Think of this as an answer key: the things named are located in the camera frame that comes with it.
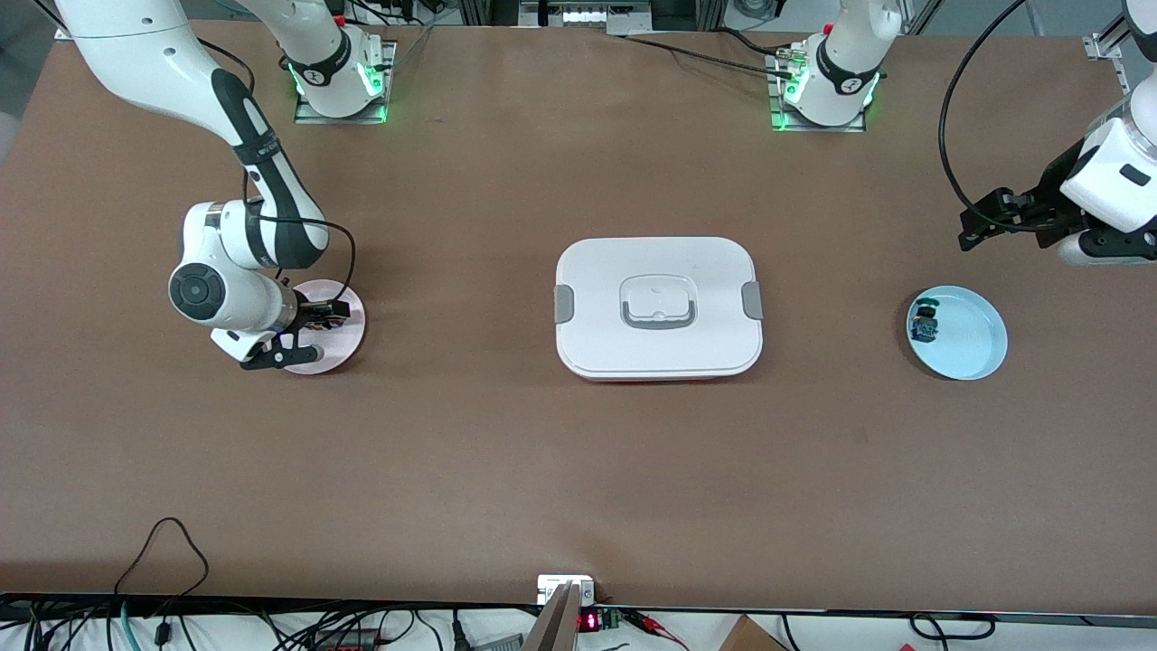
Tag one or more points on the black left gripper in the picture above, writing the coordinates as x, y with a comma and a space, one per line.
1054, 195

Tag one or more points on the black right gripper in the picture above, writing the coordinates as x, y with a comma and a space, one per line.
307, 313

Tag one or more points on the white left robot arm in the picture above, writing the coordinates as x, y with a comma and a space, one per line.
841, 81

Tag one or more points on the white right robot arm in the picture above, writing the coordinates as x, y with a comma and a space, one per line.
136, 45

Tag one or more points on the white lidded storage box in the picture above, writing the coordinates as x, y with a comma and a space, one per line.
597, 344

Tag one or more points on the pink round plate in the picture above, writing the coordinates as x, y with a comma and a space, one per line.
339, 348

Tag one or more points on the light blue round plate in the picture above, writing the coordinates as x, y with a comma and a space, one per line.
972, 344

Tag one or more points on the perforated metal strip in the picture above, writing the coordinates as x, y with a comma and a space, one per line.
1124, 77

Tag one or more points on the white socket block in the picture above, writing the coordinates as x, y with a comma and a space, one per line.
551, 588

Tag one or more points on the red LED display module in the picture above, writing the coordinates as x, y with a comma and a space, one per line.
589, 621

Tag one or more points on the white power strip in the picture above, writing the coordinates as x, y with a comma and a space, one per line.
583, 16

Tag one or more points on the red black test leads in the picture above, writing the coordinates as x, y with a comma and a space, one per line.
655, 628

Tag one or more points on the brown cardboard piece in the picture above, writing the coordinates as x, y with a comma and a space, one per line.
750, 637

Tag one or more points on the green push-button switch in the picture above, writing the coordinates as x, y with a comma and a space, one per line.
924, 327

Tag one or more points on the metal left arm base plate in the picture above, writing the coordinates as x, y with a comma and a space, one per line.
818, 127

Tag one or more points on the aluminium frame profile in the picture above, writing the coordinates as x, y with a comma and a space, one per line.
68, 23
1107, 41

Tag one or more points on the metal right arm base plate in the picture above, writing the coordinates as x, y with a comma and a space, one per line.
312, 117

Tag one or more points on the grey aluminium post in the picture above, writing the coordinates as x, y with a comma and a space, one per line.
553, 628

